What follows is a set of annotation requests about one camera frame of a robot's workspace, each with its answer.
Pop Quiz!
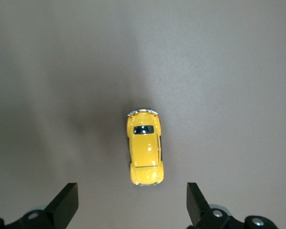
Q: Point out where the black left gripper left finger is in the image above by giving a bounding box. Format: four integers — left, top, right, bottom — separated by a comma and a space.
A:
7, 182, 80, 229

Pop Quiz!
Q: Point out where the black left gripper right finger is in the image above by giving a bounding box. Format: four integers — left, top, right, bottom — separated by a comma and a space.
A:
186, 182, 231, 229

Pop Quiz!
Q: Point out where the yellow beetle toy car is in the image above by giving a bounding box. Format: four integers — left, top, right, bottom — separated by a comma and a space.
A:
126, 108, 165, 187

